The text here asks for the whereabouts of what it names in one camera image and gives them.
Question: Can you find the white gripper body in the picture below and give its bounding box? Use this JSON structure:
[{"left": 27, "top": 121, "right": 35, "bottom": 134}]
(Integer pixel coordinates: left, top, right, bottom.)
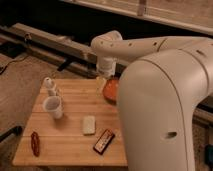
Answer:
[{"left": 96, "top": 57, "right": 116, "bottom": 78}]

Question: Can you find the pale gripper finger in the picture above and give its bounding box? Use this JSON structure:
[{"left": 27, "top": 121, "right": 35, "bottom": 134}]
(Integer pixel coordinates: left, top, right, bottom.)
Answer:
[{"left": 96, "top": 77, "right": 107, "bottom": 93}]

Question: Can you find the orange ceramic bowl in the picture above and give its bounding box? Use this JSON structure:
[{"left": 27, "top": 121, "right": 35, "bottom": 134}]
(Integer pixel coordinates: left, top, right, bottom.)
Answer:
[{"left": 102, "top": 78, "right": 119, "bottom": 102}]

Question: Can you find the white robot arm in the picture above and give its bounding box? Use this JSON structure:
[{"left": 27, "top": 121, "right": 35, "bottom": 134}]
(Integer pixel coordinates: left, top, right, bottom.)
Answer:
[{"left": 91, "top": 31, "right": 213, "bottom": 171}]

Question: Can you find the white plastic cup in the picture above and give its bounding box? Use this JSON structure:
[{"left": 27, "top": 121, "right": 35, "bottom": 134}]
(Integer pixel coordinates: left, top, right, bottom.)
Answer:
[{"left": 43, "top": 96, "right": 63, "bottom": 119}]

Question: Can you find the red brown sausage toy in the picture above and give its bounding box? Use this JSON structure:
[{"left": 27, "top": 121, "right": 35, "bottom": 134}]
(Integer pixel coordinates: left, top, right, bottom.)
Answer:
[{"left": 31, "top": 132, "right": 40, "bottom": 157}]

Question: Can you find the black table leg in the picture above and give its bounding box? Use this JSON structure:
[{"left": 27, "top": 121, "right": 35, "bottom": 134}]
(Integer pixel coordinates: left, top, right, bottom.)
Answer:
[{"left": 0, "top": 126, "right": 23, "bottom": 142}]

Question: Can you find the blue object at right edge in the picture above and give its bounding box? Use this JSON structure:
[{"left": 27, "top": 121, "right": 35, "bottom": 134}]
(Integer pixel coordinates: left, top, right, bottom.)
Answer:
[{"left": 205, "top": 144, "right": 213, "bottom": 168}]

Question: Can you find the long grey metal rail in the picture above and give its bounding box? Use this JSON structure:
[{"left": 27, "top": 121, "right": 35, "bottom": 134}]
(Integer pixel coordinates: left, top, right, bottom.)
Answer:
[{"left": 0, "top": 23, "right": 97, "bottom": 76}]

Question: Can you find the black cable on floor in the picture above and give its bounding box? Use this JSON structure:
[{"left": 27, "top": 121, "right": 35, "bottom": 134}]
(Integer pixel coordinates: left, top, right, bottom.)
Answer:
[{"left": 0, "top": 53, "right": 31, "bottom": 75}]

